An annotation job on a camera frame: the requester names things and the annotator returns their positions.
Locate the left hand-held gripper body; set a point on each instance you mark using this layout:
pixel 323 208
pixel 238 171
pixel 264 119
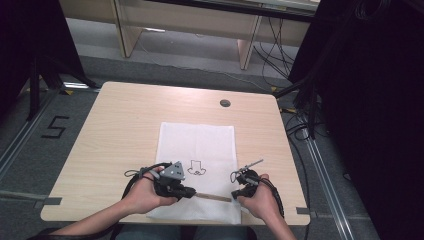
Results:
pixel 171 176

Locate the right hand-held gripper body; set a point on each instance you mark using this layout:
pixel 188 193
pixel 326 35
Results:
pixel 250 180

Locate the person's left hand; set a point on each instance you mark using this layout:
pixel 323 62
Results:
pixel 145 196

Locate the grey floor rail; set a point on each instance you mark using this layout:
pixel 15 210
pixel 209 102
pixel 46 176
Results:
pixel 23 133
pixel 328 186

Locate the person's legs in jeans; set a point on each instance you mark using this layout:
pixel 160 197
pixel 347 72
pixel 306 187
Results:
pixel 186 233

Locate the white cloth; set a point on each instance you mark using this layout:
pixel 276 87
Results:
pixel 196 143

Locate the person's right hand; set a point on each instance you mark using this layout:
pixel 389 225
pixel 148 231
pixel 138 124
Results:
pixel 263 203

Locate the black metal stand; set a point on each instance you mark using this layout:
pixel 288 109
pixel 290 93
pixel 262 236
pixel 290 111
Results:
pixel 50 76
pixel 308 100

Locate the black curtain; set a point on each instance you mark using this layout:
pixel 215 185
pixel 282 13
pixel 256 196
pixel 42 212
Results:
pixel 30 40
pixel 373 100

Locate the light wooden desk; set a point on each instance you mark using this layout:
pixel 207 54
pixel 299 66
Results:
pixel 186 20

